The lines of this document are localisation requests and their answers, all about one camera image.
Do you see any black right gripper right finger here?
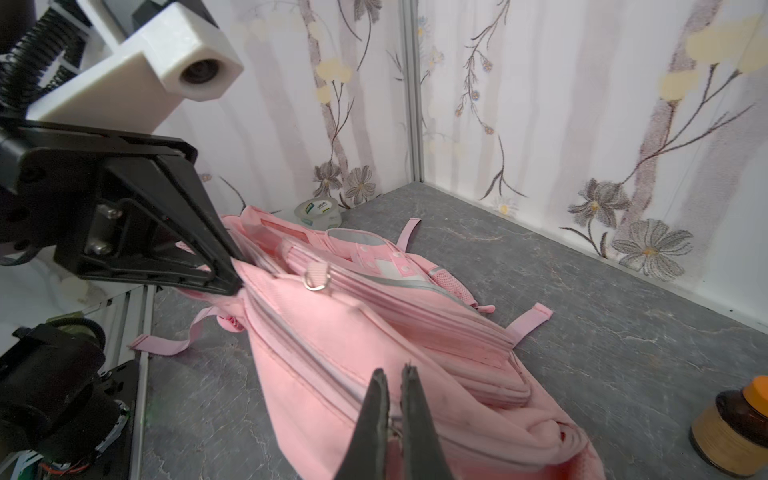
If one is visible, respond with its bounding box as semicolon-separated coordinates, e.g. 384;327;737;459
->
401;364;454;480

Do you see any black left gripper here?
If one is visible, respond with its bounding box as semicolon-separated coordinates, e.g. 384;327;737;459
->
1;116;243;296

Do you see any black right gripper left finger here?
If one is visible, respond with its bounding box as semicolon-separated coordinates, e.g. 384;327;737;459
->
334;369;390;480

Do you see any pink student backpack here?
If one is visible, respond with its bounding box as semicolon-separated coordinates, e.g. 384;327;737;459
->
128;205;607;480

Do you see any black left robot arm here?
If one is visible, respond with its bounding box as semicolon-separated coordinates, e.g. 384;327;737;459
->
1;1;242;476

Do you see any clear tape roll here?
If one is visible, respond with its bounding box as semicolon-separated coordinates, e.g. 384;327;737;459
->
294;197;342;231

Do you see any small brown orange-capped bottle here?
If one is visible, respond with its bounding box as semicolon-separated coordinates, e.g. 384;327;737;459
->
689;375;767;479

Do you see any aluminium mounting rail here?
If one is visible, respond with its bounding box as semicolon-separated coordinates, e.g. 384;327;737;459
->
80;286;156;479

